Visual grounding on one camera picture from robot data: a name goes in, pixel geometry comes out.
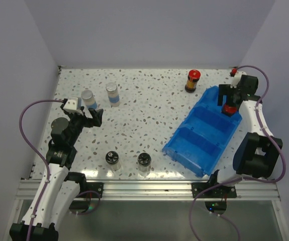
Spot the red lid sauce jar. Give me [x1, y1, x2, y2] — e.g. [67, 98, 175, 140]
[221, 102, 238, 116]
[185, 69, 201, 93]

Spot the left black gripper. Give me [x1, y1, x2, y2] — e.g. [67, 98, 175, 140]
[66, 106, 103, 146]

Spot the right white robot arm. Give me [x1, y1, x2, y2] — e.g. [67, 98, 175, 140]
[207, 72, 282, 197]

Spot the blue plastic divided bin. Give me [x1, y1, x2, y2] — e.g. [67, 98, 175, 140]
[162, 86, 242, 177]

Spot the silver lid salt bottle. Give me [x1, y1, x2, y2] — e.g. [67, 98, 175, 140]
[81, 89, 98, 109]
[106, 82, 120, 107]

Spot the black lid glass jar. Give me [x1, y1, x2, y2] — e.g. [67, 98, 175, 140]
[137, 152, 152, 176]
[105, 151, 121, 171]

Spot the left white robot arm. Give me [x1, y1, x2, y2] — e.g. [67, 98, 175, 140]
[9, 108, 104, 240]

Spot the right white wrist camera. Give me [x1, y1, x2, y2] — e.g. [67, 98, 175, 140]
[230, 68, 246, 88]

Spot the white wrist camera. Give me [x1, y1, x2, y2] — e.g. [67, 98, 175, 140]
[230, 68, 246, 88]
[62, 97, 82, 114]

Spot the aluminium frame rail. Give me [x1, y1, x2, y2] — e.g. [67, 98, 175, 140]
[16, 178, 280, 201]

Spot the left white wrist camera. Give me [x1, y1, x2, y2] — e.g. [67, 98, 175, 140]
[62, 97, 82, 114]

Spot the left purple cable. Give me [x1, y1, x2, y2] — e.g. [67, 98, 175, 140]
[18, 98, 68, 241]

